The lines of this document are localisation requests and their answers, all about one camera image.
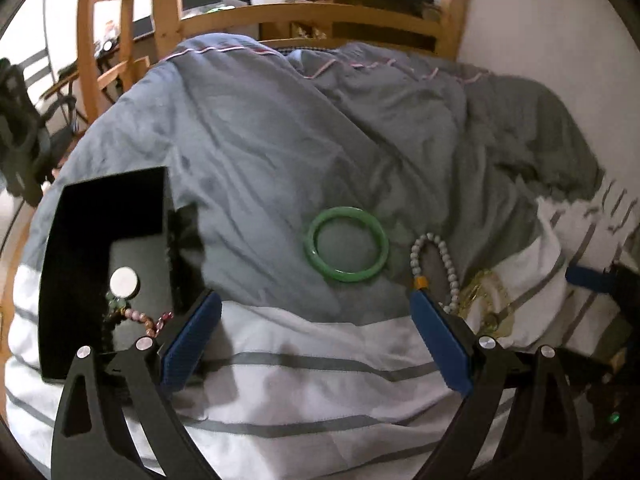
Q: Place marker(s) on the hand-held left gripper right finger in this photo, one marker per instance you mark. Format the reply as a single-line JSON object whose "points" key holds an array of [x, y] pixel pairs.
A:
{"points": [[440, 345]]}

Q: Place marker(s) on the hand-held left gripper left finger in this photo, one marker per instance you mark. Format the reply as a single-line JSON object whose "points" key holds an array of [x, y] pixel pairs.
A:
{"points": [[192, 340]]}

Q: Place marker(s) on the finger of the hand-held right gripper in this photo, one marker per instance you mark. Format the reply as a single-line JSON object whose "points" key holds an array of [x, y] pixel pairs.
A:
{"points": [[585, 277]]}

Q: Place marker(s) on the black box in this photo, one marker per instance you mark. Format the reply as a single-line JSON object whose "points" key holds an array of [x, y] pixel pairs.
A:
{"points": [[95, 230]]}

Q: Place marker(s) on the green jade bangle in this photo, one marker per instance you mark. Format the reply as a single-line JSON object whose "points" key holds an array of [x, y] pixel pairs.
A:
{"points": [[320, 217]]}

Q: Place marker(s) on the round silver disc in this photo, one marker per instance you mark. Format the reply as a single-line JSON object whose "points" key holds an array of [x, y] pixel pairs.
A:
{"points": [[123, 282]]}

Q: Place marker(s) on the grey and white striped duvet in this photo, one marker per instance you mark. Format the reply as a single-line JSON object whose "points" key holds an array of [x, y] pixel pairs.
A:
{"points": [[280, 150]]}

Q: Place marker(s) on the black office chair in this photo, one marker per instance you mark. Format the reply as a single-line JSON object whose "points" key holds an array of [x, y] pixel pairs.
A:
{"points": [[20, 125]]}

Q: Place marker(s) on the wooden ladder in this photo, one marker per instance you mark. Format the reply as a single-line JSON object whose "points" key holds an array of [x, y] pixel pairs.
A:
{"points": [[90, 60]]}

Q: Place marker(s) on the dark desk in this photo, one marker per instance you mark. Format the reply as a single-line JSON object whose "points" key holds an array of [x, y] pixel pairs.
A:
{"points": [[142, 27]]}

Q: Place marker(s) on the brown wooden furniture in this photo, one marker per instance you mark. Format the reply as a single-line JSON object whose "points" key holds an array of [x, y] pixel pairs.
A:
{"points": [[380, 0]]}

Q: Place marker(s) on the wooden bed frame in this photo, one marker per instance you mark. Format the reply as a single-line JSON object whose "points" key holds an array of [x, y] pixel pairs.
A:
{"points": [[310, 12]]}

